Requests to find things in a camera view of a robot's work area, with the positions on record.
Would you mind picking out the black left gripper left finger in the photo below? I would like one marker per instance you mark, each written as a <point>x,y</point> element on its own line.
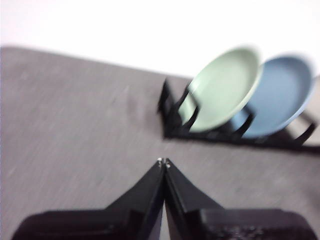
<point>130,215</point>

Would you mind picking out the blue plate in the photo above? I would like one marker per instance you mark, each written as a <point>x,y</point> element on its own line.
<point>280,95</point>

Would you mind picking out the green plate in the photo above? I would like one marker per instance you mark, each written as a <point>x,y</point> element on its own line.
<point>225,87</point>

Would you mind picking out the black plate rack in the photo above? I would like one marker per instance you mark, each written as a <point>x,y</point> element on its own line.
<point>200,136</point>

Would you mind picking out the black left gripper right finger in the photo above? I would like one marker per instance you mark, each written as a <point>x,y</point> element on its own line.
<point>200,220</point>

